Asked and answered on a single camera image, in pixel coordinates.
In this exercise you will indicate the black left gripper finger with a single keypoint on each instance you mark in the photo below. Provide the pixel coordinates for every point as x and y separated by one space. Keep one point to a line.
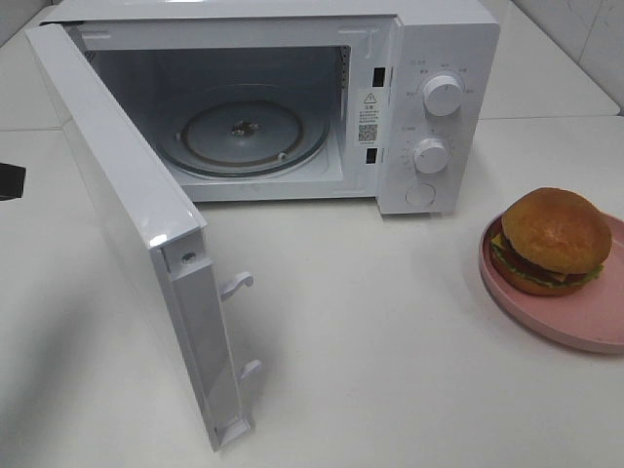
12 179

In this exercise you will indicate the round white door button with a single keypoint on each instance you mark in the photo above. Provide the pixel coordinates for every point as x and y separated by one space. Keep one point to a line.
421 195

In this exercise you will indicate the white microwave oven body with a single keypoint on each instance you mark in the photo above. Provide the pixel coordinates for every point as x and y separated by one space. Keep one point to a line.
363 61

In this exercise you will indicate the upper white control knob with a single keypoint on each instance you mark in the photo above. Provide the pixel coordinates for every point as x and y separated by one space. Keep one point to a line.
442 94

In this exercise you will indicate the white microwave door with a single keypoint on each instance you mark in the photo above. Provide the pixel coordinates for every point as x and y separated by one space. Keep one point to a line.
155 232

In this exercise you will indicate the white timer knob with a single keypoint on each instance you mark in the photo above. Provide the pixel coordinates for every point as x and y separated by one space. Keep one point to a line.
430 156

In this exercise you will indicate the glass microwave turntable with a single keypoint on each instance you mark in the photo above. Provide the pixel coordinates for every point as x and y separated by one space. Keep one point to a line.
240 131

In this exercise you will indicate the burger with brown bun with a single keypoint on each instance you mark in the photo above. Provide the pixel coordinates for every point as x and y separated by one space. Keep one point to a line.
550 242

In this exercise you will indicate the pink round plate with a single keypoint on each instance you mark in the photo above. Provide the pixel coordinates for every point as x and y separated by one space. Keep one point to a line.
590 319

